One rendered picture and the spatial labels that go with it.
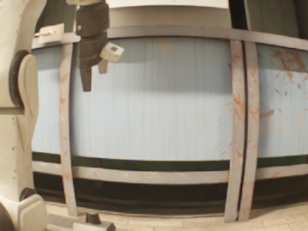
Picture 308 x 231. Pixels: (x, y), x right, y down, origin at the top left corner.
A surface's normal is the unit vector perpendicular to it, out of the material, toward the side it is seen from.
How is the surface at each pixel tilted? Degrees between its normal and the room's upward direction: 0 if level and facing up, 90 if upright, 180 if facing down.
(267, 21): 90
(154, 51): 90
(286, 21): 90
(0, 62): 68
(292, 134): 90
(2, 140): 81
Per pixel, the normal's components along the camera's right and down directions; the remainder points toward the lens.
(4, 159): -0.13, -0.09
